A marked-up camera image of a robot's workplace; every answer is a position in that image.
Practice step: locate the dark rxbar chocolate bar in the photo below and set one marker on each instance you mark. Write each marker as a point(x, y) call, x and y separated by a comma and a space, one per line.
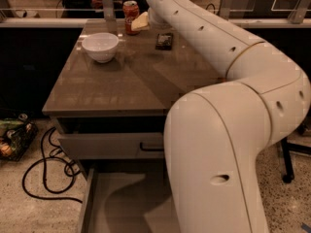
point(164, 41)

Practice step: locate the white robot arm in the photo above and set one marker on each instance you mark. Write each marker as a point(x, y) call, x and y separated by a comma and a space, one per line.
point(213, 135)

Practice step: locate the grey drawer cabinet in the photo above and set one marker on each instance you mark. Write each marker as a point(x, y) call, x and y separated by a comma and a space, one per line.
point(140, 81)

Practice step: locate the grey top drawer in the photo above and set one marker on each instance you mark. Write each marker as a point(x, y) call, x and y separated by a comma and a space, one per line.
point(116, 137)

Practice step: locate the grey drawer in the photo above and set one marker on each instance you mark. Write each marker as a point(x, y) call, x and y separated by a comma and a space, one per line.
point(116, 137)
point(132, 197)

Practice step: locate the grey middle drawer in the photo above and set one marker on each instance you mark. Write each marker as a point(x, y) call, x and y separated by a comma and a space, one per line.
point(132, 197)

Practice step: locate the red coca-cola can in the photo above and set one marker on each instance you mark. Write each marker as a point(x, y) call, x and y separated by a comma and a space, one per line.
point(131, 11)

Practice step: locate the white ceramic bowl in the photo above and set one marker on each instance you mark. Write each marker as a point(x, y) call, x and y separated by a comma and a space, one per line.
point(101, 47)

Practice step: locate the metal glass railing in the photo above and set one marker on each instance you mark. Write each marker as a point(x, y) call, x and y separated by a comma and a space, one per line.
point(248, 11)

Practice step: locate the black metal stand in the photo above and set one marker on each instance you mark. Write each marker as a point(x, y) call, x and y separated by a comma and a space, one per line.
point(286, 148)

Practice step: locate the black drawer handle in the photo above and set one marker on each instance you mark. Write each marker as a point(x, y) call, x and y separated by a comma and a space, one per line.
point(149, 149)

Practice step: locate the black wire basket with items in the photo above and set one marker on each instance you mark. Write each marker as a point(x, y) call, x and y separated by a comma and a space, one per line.
point(16, 135)

